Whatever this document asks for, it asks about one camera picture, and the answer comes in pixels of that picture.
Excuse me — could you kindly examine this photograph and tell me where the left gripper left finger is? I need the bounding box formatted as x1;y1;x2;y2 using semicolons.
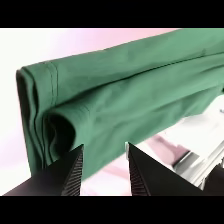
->
2;143;85;197

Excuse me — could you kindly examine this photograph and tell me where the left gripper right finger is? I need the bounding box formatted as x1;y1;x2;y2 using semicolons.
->
125;141;204;197

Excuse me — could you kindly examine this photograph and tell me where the green T-shirt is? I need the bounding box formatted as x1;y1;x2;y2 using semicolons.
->
15;28;224;184

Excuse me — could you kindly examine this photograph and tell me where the silver frame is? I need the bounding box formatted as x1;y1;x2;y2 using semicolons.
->
173;146;224;193

